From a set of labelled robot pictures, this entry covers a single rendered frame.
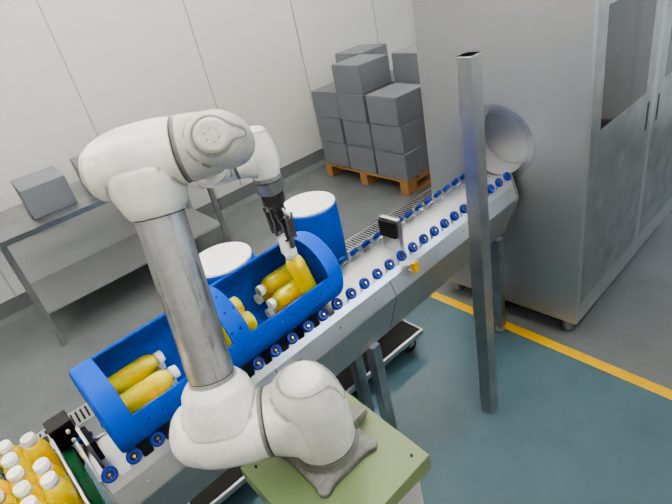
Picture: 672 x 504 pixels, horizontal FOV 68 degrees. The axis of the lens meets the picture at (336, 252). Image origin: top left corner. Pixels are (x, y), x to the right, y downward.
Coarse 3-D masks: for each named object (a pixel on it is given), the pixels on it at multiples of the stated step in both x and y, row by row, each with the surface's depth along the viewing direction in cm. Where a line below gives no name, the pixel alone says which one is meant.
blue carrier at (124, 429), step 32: (320, 256) 174; (224, 288) 178; (320, 288) 173; (160, 320) 162; (224, 320) 153; (256, 320) 185; (288, 320) 167; (128, 352) 160; (256, 352) 163; (96, 384) 134; (96, 416) 149; (128, 416) 135; (160, 416) 142; (128, 448) 140
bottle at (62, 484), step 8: (64, 480) 131; (48, 488) 128; (56, 488) 128; (64, 488) 130; (72, 488) 132; (48, 496) 128; (56, 496) 128; (64, 496) 130; (72, 496) 132; (80, 496) 135
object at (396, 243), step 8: (384, 216) 213; (384, 224) 211; (392, 224) 208; (400, 224) 210; (384, 232) 214; (392, 232) 210; (400, 232) 211; (384, 240) 219; (392, 240) 215; (400, 240) 212; (392, 248) 218; (400, 248) 214
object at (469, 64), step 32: (480, 64) 167; (480, 96) 171; (480, 128) 176; (480, 160) 182; (480, 192) 187; (480, 224) 194; (480, 256) 202; (480, 288) 210; (480, 320) 220; (480, 352) 230; (480, 384) 242
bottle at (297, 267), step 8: (296, 256) 171; (288, 264) 171; (296, 264) 171; (304, 264) 173; (296, 272) 172; (304, 272) 173; (296, 280) 175; (304, 280) 175; (312, 280) 177; (304, 288) 177
